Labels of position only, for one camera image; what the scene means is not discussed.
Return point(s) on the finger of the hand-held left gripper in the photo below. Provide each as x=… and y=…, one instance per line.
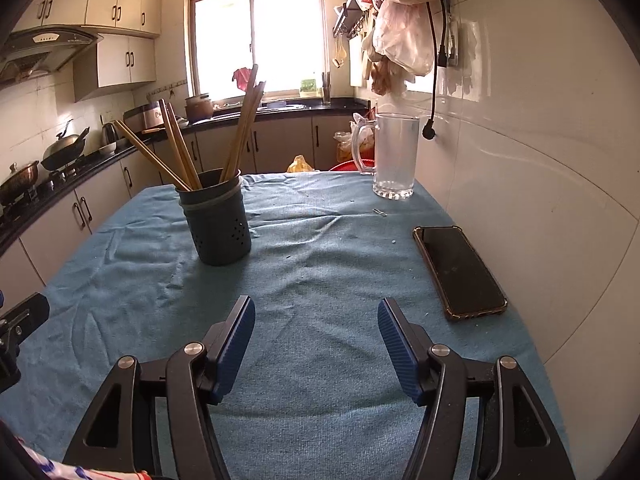
x=27, y=312

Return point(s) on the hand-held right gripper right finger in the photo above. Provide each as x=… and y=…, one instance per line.
x=397, y=352

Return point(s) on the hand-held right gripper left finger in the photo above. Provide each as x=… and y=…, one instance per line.
x=232, y=347

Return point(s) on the dark grey chopstick holder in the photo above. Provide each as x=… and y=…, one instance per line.
x=220, y=230

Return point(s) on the bunch of wooden chopsticks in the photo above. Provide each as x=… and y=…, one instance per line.
x=150, y=154

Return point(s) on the black smartphone in brown case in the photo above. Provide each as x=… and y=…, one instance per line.
x=457, y=270

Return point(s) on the blue tablecloth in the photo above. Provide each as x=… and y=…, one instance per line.
x=325, y=270

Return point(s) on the steel pot with lid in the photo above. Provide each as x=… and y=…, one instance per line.
x=20, y=177

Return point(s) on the gas stove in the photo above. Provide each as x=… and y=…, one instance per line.
x=70, y=172

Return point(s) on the white patterned clothing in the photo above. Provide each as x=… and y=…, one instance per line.
x=65, y=470

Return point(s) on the black wok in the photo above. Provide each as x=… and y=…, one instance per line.
x=62, y=152

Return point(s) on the clear glass pitcher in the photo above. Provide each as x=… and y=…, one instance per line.
x=395, y=160

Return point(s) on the yellow plastic bag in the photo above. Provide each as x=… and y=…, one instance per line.
x=300, y=165

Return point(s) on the red basin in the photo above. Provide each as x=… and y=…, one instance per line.
x=345, y=165

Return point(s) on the steel kettle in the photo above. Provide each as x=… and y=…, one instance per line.
x=110, y=135

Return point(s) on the plastic bag on counter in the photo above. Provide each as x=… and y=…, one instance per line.
x=345, y=145

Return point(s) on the silver rice cooker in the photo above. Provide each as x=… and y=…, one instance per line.
x=145, y=117

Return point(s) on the brown clay pot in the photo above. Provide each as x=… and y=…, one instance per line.
x=198, y=109

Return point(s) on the range hood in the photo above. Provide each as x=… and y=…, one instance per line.
x=45, y=47

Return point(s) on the red cloth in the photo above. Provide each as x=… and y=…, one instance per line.
x=243, y=77

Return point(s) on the green box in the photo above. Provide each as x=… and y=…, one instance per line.
x=310, y=88

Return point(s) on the dark utensil holder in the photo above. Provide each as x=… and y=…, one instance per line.
x=325, y=91

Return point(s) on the kitchen window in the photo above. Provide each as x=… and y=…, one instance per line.
x=260, y=35

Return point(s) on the hanging plastic bags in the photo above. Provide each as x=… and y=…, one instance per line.
x=400, y=25

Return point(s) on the white wall socket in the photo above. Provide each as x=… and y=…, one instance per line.
x=452, y=42

